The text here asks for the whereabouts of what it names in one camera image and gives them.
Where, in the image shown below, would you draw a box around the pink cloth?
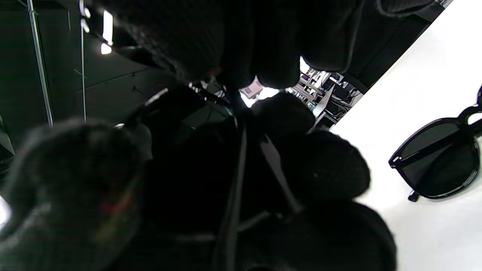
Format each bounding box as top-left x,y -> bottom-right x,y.
241,77 -> 264,99

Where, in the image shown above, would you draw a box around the ceiling light bar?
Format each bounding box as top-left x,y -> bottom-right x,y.
100,9 -> 114,56

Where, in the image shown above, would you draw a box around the black sunglasses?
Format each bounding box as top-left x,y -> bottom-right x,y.
388,86 -> 482,202
117,85 -> 305,271

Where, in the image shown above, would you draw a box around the ceiling pipe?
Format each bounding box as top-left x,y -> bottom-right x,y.
27,0 -> 54,128

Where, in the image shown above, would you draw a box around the person's right hand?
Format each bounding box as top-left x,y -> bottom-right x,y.
94,0 -> 366,90

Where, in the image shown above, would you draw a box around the person's left hand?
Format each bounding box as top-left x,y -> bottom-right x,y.
0,92 -> 398,271

